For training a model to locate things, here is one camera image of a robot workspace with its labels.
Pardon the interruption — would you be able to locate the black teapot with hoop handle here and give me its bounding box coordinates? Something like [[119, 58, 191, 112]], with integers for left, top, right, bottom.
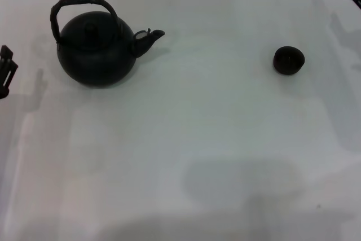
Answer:
[[50, 0, 166, 89]]

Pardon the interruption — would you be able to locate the small dark teacup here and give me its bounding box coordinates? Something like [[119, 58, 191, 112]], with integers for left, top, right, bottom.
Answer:
[[272, 46, 306, 76]]

